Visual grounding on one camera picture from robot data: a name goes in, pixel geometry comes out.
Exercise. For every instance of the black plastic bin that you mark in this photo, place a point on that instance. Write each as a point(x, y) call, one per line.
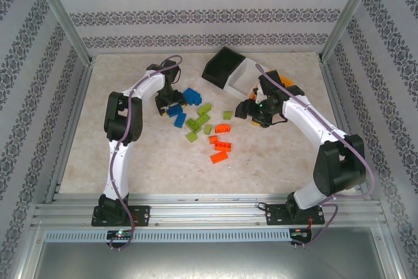
point(225, 63)

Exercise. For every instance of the orange plastic bin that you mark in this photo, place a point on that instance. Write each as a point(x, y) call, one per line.
point(286, 81)

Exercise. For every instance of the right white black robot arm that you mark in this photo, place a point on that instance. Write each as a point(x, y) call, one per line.
point(300, 119)

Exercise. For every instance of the aluminium side rail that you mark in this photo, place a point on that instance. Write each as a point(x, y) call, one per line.
point(336, 96)
point(69, 128)

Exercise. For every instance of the blue lego brick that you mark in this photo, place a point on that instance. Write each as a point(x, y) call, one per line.
point(180, 120)
point(174, 111)
point(188, 93)
point(197, 99)

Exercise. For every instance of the grey metal shelf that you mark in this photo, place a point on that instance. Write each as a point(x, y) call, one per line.
point(209, 262)

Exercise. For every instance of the lime green long lego brick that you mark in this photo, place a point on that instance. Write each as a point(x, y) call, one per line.
point(192, 125)
point(203, 120)
point(204, 109)

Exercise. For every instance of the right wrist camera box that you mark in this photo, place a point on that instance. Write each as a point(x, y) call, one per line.
point(258, 92)

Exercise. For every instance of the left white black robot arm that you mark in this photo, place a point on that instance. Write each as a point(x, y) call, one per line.
point(122, 177)

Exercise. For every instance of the aluminium frame post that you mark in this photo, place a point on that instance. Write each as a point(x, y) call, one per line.
point(345, 17)
point(65, 17)

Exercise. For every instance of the white plastic bin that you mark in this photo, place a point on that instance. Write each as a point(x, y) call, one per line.
point(248, 73)

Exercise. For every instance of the orange curved lego brick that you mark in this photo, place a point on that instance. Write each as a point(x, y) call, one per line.
point(213, 140)

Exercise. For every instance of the long aluminium base rail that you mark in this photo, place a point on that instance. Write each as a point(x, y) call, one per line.
point(209, 213)

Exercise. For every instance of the small circuit board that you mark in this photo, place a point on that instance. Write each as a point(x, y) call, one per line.
point(300, 233)
point(121, 234)

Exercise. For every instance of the lime green square lego brick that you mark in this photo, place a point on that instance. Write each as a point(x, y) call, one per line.
point(207, 129)
point(227, 115)
point(191, 137)

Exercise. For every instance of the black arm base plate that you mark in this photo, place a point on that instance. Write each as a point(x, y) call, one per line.
point(140, 215)
point(276, 215)

